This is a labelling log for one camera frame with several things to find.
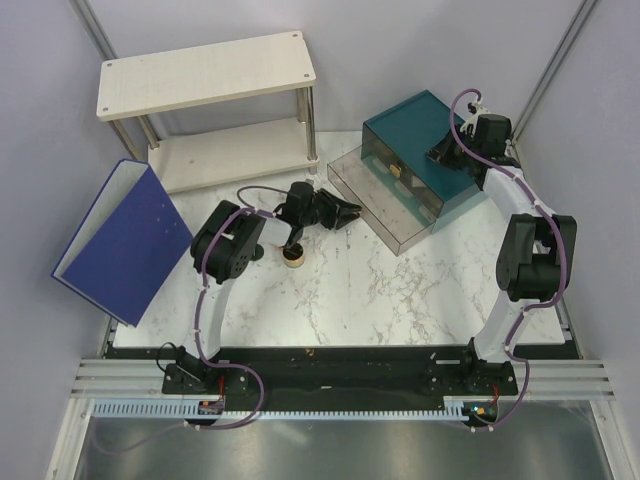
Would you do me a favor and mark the teal drawer cabinet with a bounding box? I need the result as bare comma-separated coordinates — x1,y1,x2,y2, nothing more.
361,90,484,232

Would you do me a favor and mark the blue ring binder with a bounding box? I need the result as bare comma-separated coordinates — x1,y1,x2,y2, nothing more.
52,159,193,326

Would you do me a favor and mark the aluminium front rail frame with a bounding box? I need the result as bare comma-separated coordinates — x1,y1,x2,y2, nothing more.
47,319,624,480

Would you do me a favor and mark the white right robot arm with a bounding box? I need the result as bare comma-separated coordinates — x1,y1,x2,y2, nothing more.
427,100,577,394

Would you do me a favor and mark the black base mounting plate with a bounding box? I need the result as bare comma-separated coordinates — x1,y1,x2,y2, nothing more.
106,341,579,412

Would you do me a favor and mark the white two-tier shelf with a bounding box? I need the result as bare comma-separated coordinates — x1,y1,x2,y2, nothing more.
96,31,319,194

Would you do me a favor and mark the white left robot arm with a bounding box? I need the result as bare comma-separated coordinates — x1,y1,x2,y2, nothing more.
162,181,362,395

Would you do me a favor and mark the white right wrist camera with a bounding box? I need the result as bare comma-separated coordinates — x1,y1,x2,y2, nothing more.
464,99,491,127

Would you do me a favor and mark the light blue cable duct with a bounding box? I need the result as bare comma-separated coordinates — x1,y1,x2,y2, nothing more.
92,399,469,421

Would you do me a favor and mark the smoked clear drawer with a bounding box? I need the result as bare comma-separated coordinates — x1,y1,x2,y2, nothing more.
327,147,435,256
360,125,444,224

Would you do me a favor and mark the gold cosmetic jar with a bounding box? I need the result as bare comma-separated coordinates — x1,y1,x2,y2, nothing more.
282,243,305,269

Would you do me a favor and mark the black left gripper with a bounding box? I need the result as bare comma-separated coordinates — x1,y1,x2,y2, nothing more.
301,189,361,231

